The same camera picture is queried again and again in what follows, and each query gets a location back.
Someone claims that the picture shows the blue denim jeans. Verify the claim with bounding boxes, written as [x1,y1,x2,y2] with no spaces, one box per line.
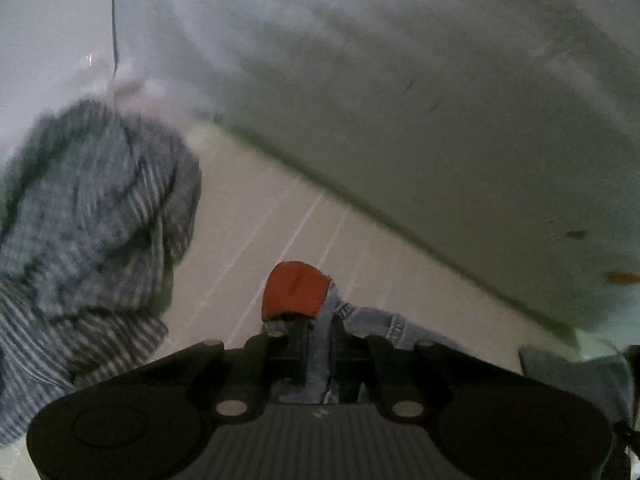
[262,282,639,425]

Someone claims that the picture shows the green grid cutting mat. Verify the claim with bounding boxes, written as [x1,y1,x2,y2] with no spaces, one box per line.
[158,125,579,370]

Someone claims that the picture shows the blue striped plaid shirt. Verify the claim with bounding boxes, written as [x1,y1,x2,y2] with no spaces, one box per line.
[1,100,202,445]

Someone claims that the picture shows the pale green fabric storage bag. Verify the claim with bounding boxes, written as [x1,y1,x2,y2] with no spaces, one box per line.
[114,0,639,342]

